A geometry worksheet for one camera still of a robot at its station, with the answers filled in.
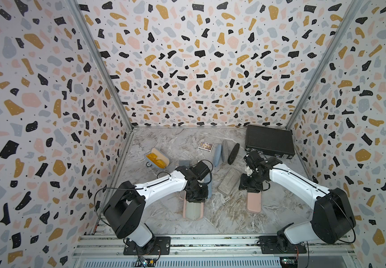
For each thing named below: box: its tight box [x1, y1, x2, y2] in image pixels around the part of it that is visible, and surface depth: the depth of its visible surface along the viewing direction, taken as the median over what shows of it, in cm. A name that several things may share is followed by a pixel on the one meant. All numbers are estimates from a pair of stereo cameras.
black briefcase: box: [244, 124, 296, 160], surface depth 107 cm
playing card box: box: [198, 141, 214, 153], surface depth 112 cm
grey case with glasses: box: [221, 139, 229, 164], surface depth 105 cm
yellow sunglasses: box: [146, 152, 167, 169], surface depth 103 cm
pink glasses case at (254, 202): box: [246, 190, 262, 214], surface depth 87 cm
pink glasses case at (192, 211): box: [182, 191, 205, 221], surface depth 81 cm
